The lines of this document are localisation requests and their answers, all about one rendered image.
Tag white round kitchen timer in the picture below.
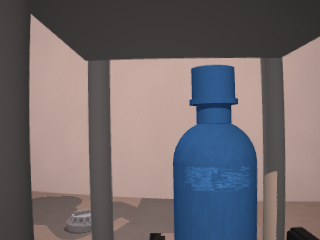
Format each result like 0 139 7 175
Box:
66 209 91 233

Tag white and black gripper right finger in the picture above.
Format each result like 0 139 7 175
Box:
286 227 319 240

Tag grey shelving unit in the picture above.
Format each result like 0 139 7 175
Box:
0 0 320 240

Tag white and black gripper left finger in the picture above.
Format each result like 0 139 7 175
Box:
150 233 165 240

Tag dark blue bottle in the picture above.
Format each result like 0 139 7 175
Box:
173 65 257 240

